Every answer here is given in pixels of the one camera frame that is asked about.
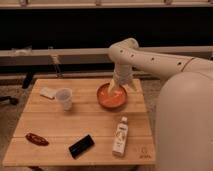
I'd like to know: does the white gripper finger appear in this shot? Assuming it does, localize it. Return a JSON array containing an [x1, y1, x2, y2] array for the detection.
[[108, 79, 119, 93]]

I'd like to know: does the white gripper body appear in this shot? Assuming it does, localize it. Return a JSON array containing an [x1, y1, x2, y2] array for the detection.
[[111, 69, 133, 86]]

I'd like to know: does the orange ceramic bowl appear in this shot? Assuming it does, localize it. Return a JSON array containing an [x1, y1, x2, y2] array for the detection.
[[97, 83, 128, 109]]

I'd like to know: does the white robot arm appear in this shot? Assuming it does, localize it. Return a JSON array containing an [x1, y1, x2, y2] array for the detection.
[[108, 38, 213, 171]]

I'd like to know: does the clear plastic cup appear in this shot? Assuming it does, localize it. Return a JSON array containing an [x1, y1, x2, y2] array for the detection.
[[55, 88, 72, 111]]

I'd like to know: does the white bottle with label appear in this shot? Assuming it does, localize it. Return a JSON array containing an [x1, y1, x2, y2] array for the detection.
[[112, 117, 128, 157]]

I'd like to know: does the wooden table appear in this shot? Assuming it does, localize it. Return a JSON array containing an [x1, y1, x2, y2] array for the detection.
[[3, 79, 155, 166]]

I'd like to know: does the black rectangular box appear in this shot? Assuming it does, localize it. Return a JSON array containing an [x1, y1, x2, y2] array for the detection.
[[69, 135, 95, 159]]

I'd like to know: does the dark red snack wrapper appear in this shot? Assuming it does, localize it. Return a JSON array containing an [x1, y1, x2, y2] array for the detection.
[[25, 133, 49, 146]]

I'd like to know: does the black chair base leg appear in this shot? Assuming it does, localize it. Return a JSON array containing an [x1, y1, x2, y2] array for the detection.
[[0, 96, 19, 105]]

